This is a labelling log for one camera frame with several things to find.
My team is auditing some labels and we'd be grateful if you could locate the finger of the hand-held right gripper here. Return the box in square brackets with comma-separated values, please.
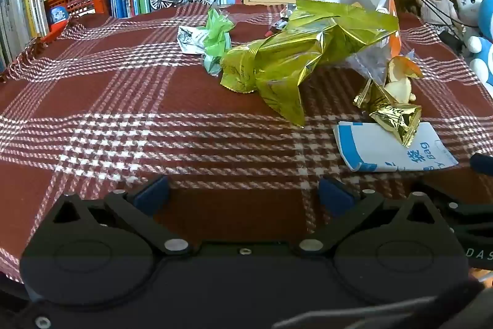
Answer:
[420, 180, 493, 235]
[469, 153, 493, 176]

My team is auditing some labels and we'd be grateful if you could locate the blue cat plush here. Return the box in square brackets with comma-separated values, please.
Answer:
[466, 0, 493, 91]

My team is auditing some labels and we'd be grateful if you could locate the orange snack packet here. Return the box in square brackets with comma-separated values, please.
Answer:
[383, 55, 424, 102]

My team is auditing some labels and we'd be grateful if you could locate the red blue round toy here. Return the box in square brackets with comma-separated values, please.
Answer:
[48, 5, 71, 32]

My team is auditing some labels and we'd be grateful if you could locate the small gold foil wrapper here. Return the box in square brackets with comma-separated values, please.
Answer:
[353, 80, 422, 148]

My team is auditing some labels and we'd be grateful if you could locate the white blue paper bag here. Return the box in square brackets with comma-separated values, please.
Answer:
[333, 121, 459, 172]

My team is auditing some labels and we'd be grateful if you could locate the row of pale-spined books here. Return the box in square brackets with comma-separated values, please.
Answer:
[0, 0, 51, 71]

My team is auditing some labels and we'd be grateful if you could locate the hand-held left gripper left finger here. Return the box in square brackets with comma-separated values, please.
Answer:
[50, 175, 193, 256]

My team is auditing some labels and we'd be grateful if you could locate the gold-green foil wrapper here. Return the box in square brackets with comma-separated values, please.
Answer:
[219, 0, 399, 127]

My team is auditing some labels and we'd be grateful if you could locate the small red dark wrapper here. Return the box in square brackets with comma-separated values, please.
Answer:
[265, 15, 289, 37]

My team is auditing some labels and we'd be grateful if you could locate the green plastic wrapper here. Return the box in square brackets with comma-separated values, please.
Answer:
[202, 7, 235, 75]

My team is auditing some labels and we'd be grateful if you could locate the white crumpled wrapper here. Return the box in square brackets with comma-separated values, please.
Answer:
[176, 24, 210, 55]

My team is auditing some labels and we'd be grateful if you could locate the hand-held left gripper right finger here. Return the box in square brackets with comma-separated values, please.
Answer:
[295, 177, 449, 256]

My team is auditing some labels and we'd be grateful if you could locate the red plaid blanket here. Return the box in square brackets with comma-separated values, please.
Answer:
[0, 1, 493, 283]

